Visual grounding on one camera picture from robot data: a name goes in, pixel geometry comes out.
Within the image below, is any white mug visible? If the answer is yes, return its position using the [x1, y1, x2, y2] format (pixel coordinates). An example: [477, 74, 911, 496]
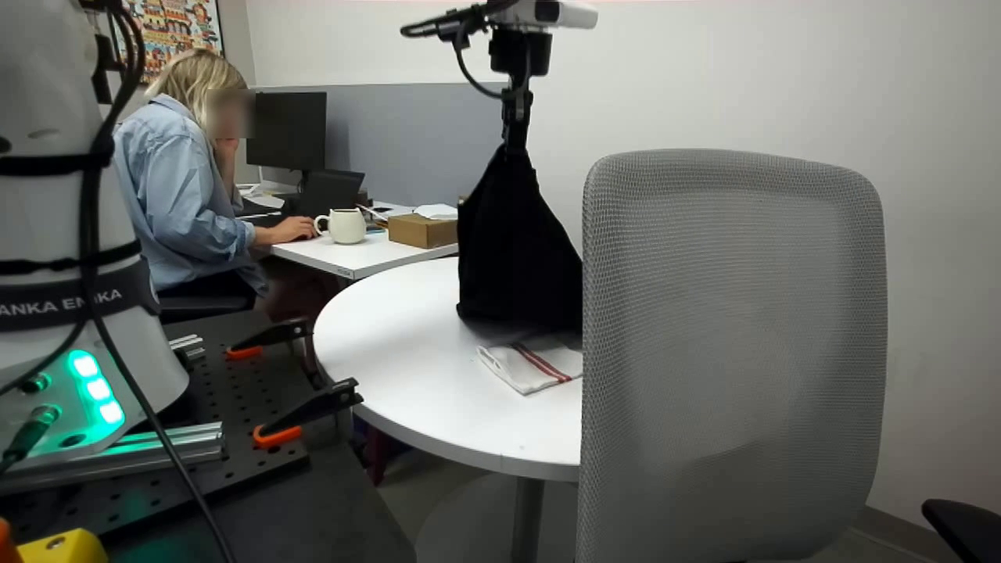
[313, 205, 366, 245]

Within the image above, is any black computer monitor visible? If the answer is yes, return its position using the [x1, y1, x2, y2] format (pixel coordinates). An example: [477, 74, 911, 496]
[246, 95, 326, 168]

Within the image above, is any yellow object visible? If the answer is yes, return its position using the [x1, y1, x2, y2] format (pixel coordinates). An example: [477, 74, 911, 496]
[20, 530, 110, 563]

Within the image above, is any black chair armrest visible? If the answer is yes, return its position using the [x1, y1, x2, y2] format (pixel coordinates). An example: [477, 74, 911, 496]
[924, 502, 1001, 563]

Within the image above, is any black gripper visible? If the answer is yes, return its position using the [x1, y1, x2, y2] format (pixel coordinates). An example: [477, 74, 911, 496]
[488, 29, 551, 140]

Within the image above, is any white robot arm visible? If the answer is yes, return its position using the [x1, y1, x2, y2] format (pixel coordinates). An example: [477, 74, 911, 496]
[0, 0, 188, 466]

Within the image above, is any left aluminium rail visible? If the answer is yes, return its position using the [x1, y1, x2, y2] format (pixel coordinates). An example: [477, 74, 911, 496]
[0, 421, 224, 493]

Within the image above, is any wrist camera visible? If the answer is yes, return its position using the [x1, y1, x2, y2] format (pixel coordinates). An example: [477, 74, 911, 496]
[399, 0, 517, 40]

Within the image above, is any white side desk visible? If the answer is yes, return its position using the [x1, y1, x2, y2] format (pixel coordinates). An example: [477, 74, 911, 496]
[273, 231, 455, 280]

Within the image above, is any right orange black clamp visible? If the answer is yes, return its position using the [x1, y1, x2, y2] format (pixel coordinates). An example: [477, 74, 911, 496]
[251, 378, 361, 451]

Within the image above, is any orange black clamp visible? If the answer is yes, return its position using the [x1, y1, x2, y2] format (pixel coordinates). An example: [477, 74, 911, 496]
[251, 378, 361, 451]
[223, 319, 311, 359]

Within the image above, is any grey chair backrest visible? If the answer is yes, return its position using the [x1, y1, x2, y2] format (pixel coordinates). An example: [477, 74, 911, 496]
[576, 149, 887, 563]

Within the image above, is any grey partition panel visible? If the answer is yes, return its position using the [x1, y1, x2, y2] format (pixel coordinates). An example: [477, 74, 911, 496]
[251, 80, 500, 202]

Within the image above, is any cardboard box on desk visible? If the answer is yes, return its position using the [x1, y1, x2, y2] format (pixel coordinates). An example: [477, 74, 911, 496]
[387, 209, 457, 247]

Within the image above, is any black perforated breadboard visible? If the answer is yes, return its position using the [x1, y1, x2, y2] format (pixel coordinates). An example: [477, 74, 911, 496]
[0, 352, 311, 534]

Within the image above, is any black t-shirt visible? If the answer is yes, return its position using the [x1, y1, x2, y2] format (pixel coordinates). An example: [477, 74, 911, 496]
[457, 147, 583, 333]

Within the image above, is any left orange black clamp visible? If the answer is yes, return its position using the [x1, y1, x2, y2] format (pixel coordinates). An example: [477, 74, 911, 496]
[223, 319, 311, 359]

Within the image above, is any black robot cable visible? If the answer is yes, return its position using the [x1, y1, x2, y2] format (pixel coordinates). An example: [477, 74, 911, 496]
[73, 0, 242, 563]

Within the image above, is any seated person in blue shirt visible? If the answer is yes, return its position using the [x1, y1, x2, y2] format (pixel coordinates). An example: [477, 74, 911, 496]
[113, 51, 322, 319]

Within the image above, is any colourful wall poster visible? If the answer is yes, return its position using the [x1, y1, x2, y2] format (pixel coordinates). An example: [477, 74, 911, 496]
[126, 0, 224, 80]

